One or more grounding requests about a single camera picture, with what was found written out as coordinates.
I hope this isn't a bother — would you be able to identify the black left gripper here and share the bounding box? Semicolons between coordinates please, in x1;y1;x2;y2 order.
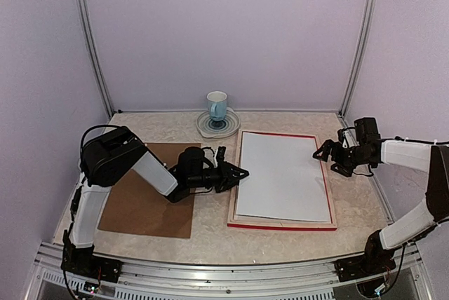
189;161;250;193

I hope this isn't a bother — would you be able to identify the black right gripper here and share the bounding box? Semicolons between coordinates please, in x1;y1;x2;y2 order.
314;139;372;177

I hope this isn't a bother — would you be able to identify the red wooden picture frame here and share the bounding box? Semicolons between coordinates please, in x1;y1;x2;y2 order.
227;128;338;233

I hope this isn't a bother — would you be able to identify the cat photo print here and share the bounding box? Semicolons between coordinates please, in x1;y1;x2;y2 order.
235;131;333;223

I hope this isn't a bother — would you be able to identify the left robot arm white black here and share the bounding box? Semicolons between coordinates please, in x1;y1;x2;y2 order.
62;125;250;275

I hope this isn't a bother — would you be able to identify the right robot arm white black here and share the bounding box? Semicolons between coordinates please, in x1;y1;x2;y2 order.
312;137;448;280

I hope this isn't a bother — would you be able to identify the striped ceramic plate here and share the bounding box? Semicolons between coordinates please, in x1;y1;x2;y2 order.
196;107;241;139

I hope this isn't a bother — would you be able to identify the light blue ceramic mug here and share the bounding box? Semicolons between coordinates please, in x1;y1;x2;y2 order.
206;91;227;121

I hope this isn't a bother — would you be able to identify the brown cardboard backing board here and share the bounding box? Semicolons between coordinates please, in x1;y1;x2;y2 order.
97;142;203;239

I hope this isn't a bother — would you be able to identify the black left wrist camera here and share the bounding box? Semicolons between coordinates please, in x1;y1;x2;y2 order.
201;146;226;167

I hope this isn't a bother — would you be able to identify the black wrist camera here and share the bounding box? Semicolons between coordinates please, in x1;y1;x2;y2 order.
337;117;381;147
201;146;226;167

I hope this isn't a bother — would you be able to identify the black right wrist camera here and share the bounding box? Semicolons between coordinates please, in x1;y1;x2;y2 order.
337;117;381;147

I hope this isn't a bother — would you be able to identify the right aluminium corner post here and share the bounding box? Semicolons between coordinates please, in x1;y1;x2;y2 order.
339;0;376;118

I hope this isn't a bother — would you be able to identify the aluminium corner post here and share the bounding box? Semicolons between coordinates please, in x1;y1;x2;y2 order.
339;0;376;118
76;0;114;118

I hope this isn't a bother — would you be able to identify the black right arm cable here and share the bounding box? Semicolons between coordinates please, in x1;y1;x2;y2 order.
394;135;449;146

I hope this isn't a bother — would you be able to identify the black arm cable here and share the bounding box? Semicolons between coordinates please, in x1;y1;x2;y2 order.
394;135;449;146
79;124;122;297

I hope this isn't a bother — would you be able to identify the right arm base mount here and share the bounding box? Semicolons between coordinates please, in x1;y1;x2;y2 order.
334;242;396;282

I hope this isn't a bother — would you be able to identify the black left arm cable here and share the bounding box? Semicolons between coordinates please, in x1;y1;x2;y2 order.
79;124;122;297

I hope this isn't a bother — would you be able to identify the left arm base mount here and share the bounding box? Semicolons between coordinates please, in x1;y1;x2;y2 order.
61;256;123;283

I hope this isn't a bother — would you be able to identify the left aluminium corner post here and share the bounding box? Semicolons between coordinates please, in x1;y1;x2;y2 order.
76;0;114;118

